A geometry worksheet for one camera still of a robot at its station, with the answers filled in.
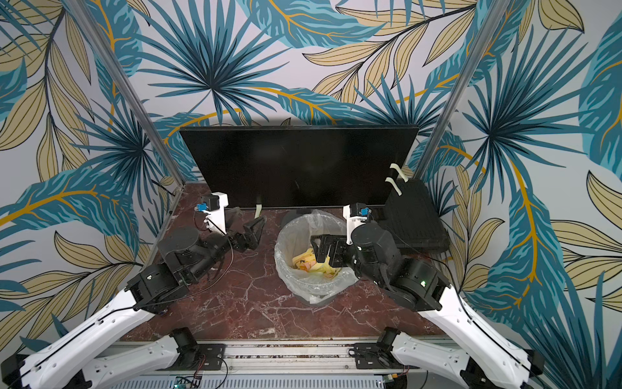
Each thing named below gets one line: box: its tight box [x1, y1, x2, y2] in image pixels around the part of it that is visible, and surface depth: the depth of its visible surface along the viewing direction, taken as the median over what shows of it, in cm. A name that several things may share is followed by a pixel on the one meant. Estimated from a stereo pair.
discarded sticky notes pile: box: [291, 247, 341, 278], surface depth 88 cm
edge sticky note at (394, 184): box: [384, 176, 403, 197], surface depth 78 cm
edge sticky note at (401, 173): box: [389, 162, 409, 183], surface depth 73 cm
